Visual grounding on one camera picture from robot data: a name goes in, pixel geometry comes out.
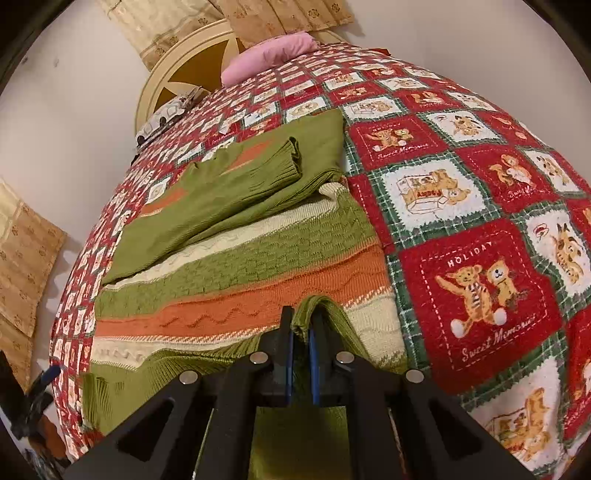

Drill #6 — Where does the cream round wooden headboard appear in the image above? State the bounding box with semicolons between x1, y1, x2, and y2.
134;18;346;135

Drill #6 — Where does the red checkered bear bedspread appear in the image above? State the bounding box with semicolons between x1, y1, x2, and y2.
50;43;590;479

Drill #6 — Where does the pink pillow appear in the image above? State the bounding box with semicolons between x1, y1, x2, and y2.
221;32;319;87

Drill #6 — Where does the white black patterned pillow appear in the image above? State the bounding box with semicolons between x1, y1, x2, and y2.
135;87;211;150

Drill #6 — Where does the beige side curtain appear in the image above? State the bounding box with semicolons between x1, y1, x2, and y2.
0;182;66;388

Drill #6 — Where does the beige patterned curtain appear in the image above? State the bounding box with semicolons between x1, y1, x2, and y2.
96;0;356;71

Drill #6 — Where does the green orange cream knit sweater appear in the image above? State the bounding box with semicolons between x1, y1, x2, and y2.
80;108;410;480

